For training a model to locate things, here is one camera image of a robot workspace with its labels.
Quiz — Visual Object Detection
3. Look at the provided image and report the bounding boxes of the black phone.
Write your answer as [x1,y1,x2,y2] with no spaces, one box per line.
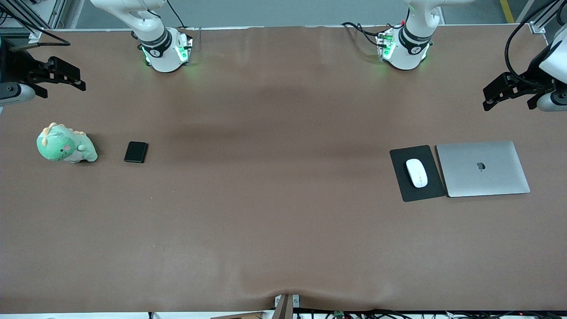
[124,141,149,164]

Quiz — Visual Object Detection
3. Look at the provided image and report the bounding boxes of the white computer mouse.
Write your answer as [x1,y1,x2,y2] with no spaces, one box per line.
[406,158,428,189]

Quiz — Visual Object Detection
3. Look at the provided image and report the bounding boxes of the black mouse pad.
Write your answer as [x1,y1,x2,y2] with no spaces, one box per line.
[389,144,447,202]

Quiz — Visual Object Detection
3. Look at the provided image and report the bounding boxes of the green dinosaur plush toy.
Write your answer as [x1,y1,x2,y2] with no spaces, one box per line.
[36,122,98,163]

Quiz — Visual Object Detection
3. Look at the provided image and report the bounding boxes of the silver closed laptop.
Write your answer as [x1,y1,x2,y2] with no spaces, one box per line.
[435,140,531,198]

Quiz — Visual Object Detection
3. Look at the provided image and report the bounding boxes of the brown table cover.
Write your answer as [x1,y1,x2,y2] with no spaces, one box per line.
[0,24,567,314]

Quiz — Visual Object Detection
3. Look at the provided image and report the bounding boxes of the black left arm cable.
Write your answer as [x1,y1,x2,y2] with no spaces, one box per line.
[505,0,563,89]

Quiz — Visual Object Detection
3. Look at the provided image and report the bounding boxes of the silver aluminium frame corner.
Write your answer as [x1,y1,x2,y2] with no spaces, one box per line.
[529,0,567,34]

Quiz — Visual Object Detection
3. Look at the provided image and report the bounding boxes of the thin black base cable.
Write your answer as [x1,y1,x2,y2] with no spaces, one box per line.
[166,0,184,29]

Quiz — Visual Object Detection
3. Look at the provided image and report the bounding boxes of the black base cables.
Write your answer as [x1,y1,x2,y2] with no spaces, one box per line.
[341,21,392,48]

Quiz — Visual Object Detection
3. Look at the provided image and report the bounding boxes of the metal table edge bracket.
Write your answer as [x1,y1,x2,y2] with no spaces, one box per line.
[274,294,301,311]

